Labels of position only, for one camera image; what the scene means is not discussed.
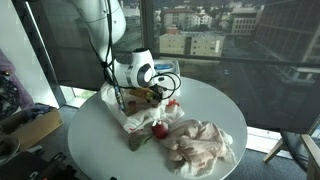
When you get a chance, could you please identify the grey round bowl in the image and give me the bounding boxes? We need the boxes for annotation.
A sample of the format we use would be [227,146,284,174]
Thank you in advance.
[0,134,22,167]

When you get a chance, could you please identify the wooden chair grey cushion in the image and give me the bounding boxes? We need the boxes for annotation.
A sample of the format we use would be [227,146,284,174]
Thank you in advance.
[263,116,320,180]

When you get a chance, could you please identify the white terry towel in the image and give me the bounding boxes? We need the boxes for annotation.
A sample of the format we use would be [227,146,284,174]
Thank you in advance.
[166,128,237,179]

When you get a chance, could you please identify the black equipment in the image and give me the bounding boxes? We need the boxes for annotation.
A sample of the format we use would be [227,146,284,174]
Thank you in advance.
[0,151,83,180]

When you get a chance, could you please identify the pale pink cloth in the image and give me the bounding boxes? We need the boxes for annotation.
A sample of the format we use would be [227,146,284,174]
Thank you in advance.
[159,118,235,170]

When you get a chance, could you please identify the white plastic bag red print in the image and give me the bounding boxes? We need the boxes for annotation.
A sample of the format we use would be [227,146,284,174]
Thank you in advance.
[100,81,186,135]

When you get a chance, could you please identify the yellow-green wrist camera mount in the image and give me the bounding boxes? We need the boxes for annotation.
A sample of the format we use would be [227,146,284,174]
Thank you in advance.
[127,86,158,102]

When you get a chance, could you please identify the grey window frame post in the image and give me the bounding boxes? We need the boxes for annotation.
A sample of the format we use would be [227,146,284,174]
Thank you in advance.
[12,0,67,108]

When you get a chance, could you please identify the blue tape roll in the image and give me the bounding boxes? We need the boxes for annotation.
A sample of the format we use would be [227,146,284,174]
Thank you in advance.
[153,60,177,72]

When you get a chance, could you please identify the dark window mullion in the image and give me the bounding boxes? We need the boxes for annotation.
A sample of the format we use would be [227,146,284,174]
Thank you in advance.
[139,0,156,54]

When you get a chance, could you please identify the blue object in bowl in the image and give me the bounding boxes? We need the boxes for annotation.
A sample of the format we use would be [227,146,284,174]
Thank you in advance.
[154,63,175,71]

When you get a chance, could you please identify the blue cloth in cardboard box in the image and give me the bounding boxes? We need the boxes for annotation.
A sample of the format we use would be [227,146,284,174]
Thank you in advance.
[25,103,55,122]

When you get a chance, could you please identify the purple patterned clothes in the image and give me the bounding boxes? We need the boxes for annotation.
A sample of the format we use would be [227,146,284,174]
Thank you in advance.
[0,48,35,122]

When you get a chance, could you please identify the brown cardboard box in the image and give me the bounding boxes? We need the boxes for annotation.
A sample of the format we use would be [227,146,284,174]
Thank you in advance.
[0,106,64,152]

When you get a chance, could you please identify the white square box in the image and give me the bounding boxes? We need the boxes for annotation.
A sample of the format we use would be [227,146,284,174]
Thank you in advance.
[152,59,181,97]

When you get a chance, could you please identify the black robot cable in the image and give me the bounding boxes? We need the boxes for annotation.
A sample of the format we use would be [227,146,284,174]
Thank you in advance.
[87,0,183,112]

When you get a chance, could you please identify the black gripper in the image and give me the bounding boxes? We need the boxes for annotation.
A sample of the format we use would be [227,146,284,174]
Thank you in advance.
[149,90,165,105]

